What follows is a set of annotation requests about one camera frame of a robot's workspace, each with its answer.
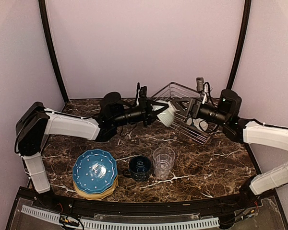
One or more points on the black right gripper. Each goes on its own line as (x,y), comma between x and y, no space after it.
(194,106)

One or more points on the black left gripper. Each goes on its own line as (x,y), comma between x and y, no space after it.
(148,114)

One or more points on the pale green ribbed bowl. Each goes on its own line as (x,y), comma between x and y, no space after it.
(167,116)

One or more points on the white blue bowl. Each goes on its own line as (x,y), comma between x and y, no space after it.
(200,124)

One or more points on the clear glass cup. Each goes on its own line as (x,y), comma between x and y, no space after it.
(163,161)

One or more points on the dark blue mug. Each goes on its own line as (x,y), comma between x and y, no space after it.
(139,169)

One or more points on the blue dotted plate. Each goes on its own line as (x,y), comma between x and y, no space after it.
(94,171)

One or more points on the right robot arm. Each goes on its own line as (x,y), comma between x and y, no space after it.
(241,130)

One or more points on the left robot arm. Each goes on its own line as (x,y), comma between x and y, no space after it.
(39,121)

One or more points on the small white cup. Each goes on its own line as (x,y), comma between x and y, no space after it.
(190,122)

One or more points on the metal wire dish rack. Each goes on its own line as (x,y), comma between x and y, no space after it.
(176,90)

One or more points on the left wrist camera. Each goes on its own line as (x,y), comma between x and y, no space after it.
(141,94)

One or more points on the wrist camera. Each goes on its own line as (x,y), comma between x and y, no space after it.
(141,94)
(204,90)

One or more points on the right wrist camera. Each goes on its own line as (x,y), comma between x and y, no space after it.
(204,90)

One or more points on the black right corner post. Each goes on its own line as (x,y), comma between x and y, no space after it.
(240,43)

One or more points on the black corner post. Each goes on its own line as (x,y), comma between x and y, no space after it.
(51,49)
(240,43)

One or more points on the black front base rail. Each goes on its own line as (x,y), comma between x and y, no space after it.
(226,208)

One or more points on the white slotted cable duct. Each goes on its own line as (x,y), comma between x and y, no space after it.
(103,222)

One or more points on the black left corner post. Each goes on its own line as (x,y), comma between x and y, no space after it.
(51,49)

